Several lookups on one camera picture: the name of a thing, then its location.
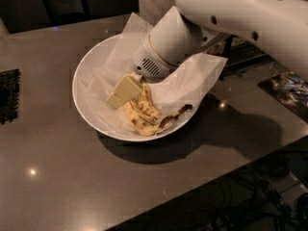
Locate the white gripper with vent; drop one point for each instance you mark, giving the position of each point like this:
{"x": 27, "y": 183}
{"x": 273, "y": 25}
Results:
{"x": 148, "y": 60}

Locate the spotted yellow banana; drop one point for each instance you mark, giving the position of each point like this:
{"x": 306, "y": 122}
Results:
{"x": 147, "y": 110}
{"x": 142, "y": 126}

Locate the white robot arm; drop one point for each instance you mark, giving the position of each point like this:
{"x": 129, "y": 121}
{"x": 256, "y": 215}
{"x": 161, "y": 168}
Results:
{"x": 277, "y": 27}

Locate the white bowl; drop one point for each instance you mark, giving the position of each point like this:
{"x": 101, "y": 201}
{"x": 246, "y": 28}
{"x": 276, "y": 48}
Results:
{"x": 96, "y": 76}

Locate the white paper liner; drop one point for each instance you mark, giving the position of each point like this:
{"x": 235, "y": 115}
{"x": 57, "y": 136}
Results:
{"x": 148, "y": 81}

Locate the dark appliance in background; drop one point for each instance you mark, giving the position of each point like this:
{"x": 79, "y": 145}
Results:
{"x": 61, "y": 12}

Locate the black mesh mat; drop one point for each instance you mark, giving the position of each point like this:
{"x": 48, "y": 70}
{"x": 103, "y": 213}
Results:
{"x": 9, "y": 92}

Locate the colourful printed mat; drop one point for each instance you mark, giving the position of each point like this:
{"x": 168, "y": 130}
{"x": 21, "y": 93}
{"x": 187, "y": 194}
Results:
{"x": 290, "y": 90}

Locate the black wire tea rack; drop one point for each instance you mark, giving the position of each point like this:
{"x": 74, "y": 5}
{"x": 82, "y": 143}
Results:
{"x": 241, "y": 55}

